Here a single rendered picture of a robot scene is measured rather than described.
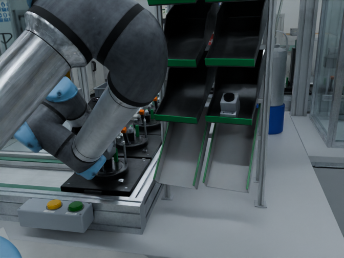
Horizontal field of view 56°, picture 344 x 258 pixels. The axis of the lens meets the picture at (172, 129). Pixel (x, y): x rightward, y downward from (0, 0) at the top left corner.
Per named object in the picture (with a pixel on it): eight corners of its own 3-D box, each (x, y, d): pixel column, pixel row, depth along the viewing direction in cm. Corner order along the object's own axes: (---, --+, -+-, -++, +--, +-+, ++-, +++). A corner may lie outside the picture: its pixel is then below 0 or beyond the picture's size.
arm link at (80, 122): (65, 97, 91) (92, 98, 90) (72, 106, 95) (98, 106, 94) (58, 120, 88) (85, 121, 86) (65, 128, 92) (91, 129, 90)
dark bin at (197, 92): (197, 124, 91) (193, 104, 86) (155, 121, 96) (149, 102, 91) (219, 68, 110) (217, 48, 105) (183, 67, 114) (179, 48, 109)
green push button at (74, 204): (79, 214, 93) (78, 209, 92) (66, 213, 94) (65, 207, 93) (85, 207, 96) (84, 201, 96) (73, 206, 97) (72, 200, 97)
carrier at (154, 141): (151, 162, 124) (149, 131, 120) (93, 158, 129) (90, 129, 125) (166, 139, 147) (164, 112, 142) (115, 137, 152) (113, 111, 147)
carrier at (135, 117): (166, 138, 147) (164, 112, 143) (116, 136, 152) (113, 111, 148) (176, 122, 169) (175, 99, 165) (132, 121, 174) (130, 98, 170)
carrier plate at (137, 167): (130, 197, 101) (129, 191, 100) (61, 191, 106) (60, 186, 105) (150, 164, 123) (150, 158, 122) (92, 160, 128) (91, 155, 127)
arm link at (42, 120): (48, 160, 76) (78, 125, 80) (7, 132, 75) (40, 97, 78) (49, 164, 84) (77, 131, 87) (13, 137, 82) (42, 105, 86)
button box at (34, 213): (84, 233, 93) (81, 215, 91) (20, 227, 97) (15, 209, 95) (94, 219, 99) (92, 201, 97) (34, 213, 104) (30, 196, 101)
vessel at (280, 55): (284, 107, 166) (291, 30, 153) (256, 106, 169) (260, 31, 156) (282, 100, 179) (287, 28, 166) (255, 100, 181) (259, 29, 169)
